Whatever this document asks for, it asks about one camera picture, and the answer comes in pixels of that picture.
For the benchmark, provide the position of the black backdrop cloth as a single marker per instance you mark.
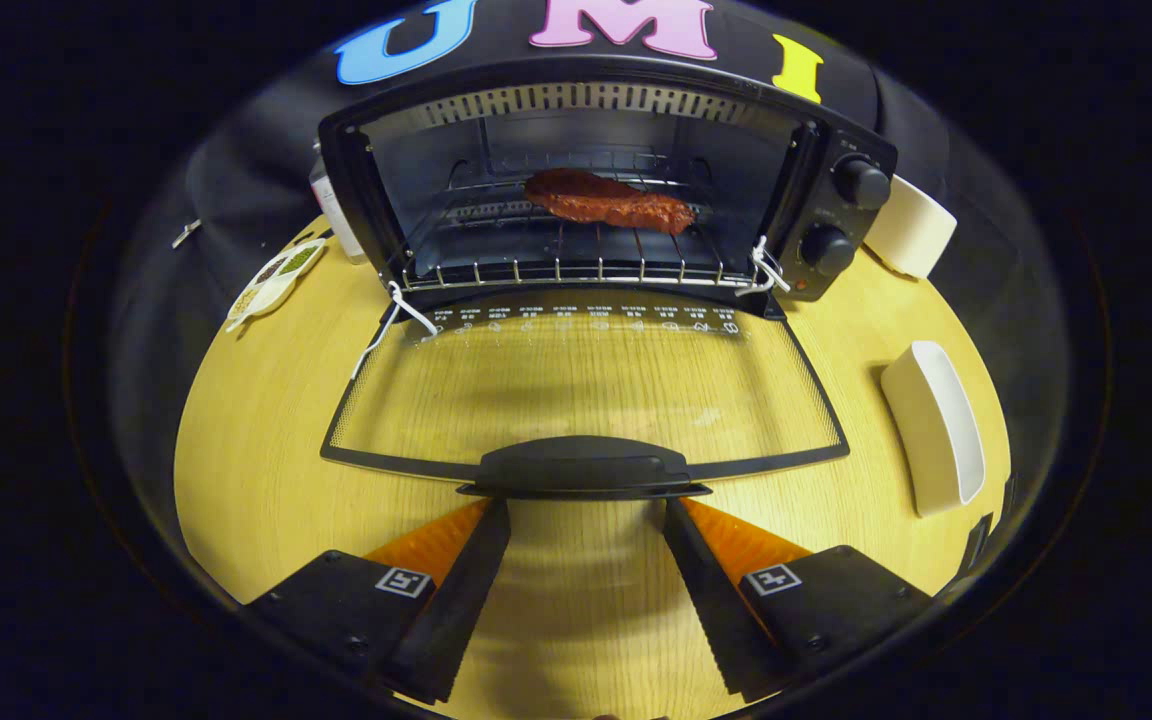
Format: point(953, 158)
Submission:
point(236, 160)

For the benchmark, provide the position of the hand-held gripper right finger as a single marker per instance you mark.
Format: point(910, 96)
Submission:
point(711, 600)

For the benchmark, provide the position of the small bottle with silver cap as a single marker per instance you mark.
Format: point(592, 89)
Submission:
point(331, 205)

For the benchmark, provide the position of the black toaster oven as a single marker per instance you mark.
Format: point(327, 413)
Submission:
point(586, 465)

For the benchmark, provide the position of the red-brown steak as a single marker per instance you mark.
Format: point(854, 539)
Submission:
point(606, 200)

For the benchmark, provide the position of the white condiment dish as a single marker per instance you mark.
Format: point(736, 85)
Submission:
point(276, 280)

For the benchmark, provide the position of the white bread toaster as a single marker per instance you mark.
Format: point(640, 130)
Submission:
point(911, 235)

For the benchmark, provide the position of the silver clip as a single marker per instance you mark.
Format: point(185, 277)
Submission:
point(186, 232)

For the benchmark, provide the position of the metal oven rack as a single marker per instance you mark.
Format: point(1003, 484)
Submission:
point(558, 268)

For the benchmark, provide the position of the white rectangular tray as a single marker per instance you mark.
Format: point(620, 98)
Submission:
point(921, 430)

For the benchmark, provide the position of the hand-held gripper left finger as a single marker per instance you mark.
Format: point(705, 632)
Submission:
point(461, 600)

